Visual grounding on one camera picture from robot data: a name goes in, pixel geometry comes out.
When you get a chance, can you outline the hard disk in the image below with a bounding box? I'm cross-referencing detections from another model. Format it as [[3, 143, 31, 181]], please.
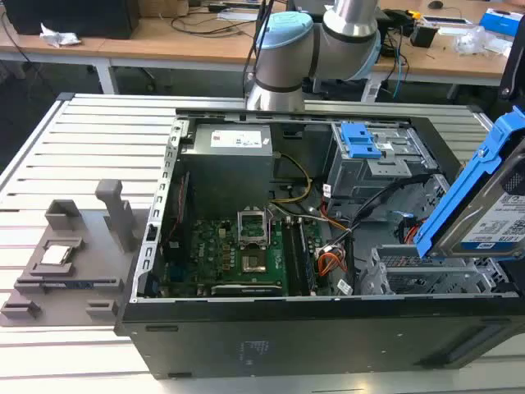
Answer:
[[413, 105, 525, 260]]

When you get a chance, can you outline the metal disk bay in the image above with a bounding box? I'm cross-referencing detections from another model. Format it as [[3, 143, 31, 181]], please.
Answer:
[[370, 244, 506, 296]]

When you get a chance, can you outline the black RAM slot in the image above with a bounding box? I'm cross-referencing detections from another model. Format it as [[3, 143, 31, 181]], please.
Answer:
[[298, 221, 319, 291], [285, 221, 304, 296]]

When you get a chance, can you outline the clear plastic bag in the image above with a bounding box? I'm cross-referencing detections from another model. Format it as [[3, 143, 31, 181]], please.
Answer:
[[454, 24, 514, 57]]

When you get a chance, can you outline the blue cardboard box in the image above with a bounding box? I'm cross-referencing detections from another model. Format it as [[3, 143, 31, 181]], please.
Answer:
[[478, 7, 525, 41]]

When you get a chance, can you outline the small black box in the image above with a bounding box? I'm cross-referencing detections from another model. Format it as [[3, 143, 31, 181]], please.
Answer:
[[409, 24, 438, 48]]

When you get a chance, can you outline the blue plastic cage latch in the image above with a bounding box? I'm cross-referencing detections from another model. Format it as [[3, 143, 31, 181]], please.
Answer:
[[340, 121, 383, 159]]

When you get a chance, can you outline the metal drive cage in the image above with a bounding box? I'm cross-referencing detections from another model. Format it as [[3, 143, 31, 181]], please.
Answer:
[[330, 121, 436, 214]]

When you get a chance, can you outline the grey power supply unit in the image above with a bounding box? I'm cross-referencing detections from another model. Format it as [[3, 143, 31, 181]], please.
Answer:
[[180, 122, 275, 208]]

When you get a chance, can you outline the long wooden desk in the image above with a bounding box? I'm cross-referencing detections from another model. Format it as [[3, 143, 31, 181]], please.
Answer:
[[0, 0, 514, 88]]

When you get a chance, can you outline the green motherboard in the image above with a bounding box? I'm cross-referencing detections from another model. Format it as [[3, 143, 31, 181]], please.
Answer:
[[162, 213, 329, 299]]

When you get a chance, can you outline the black open PC case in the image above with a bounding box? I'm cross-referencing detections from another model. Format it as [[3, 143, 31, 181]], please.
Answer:
[[113, 107, 525, 381]]

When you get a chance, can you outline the large black box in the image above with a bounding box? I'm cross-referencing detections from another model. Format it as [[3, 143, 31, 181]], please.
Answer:
[[2, 0, 140, 40]]

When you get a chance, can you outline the crumpled white paper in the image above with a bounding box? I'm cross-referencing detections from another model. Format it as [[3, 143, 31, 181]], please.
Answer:
[[39, 21, 84, 47]]

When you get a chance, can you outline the grey parts rack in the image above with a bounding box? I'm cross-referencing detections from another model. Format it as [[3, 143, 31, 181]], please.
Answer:
[[0, 179, 144, 328]]

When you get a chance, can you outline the RAM stick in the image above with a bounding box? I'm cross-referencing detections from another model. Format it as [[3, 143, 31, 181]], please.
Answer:
[[39, 278, 119, 290]]

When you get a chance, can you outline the silver CPU chip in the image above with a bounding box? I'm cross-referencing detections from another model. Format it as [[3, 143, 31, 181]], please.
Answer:
[[39, 245, 74, 266]]

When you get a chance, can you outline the black cable bundle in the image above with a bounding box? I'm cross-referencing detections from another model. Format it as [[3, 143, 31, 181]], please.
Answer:
[[345, 173, 436, 236]]

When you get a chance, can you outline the red yellow disk power wire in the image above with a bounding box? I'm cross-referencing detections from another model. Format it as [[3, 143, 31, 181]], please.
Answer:
[[399, 219, 422, 250]]

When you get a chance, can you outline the yellow black power cable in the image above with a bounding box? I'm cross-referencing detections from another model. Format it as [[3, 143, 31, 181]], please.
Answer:
[[272, 153, 313, 204]]

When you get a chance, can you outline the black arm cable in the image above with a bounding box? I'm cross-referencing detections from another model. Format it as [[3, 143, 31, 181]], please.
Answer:
[[241, 0, 276, 103]]

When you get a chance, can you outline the orange red wire bundle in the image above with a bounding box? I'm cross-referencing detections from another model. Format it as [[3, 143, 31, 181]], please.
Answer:
[[317, 245, 349, 275]]

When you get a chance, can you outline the metal socket cover frame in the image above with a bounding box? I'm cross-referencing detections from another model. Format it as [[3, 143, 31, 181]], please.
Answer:
[[237, 208, 271, 250]]

